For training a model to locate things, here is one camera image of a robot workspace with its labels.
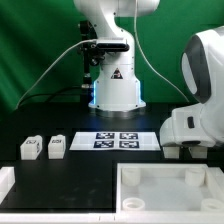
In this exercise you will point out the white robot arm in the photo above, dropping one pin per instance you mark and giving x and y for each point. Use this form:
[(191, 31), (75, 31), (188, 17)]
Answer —
[(117, 90)]

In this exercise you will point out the white square tabletop part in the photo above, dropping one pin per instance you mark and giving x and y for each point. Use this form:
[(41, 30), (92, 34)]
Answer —
[(169, 188)]

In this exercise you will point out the white sheet with tags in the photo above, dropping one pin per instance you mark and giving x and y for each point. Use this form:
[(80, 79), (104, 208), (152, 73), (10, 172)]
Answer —
[(134, 141)]

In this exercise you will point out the white front obstacle bar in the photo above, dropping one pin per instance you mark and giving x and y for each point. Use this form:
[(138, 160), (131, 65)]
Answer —
[(150, 218)]

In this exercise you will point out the white left obstacle wall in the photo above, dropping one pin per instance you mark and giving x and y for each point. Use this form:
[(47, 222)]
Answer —
[(7, 180)]

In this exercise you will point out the black camera on stand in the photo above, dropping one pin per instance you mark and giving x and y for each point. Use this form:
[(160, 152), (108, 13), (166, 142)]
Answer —
[(91, 55)]

